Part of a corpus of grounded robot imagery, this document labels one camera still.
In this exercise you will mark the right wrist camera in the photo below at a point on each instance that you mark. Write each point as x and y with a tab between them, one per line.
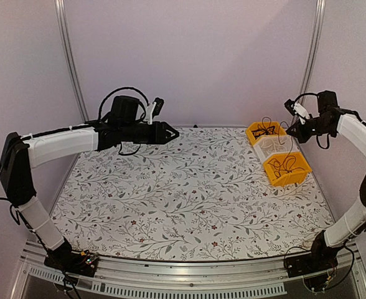
296	109

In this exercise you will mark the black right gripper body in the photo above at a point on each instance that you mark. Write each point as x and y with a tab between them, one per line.
320	129

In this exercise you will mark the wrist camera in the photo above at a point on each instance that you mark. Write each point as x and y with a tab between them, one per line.
296	109
153	110

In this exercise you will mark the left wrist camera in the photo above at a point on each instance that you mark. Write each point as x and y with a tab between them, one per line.
153	110

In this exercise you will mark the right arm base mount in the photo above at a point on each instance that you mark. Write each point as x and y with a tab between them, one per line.
320	261

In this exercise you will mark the white translucent plastic bin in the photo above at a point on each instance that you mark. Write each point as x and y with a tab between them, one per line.
268	146

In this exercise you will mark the front aluminium rail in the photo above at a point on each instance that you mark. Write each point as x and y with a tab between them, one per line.
129	278

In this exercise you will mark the right aluminium frame post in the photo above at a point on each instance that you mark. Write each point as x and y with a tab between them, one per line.
316	32

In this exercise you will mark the far yellow plastic bin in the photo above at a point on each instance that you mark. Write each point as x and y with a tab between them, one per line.
259	130

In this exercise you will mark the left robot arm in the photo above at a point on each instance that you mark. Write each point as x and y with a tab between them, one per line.
124	116

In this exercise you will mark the floral patterned table mat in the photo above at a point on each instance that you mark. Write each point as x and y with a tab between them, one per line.
203	196

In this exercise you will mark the aluminium frame post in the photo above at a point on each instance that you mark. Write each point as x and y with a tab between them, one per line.
316	32
69	58

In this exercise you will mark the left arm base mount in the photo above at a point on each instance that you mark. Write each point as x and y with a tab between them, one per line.
66	259

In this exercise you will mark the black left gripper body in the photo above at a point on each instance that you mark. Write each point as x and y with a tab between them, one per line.
152	138

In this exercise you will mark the left aluminium frame post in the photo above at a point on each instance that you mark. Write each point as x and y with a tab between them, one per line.
69	58

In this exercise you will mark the yellow plastic bin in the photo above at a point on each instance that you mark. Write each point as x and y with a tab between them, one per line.
259	130
285	169

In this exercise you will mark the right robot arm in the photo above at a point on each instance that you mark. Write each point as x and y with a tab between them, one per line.
343	177

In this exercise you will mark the near yellow plastic bin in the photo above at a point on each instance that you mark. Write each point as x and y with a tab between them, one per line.
285	169

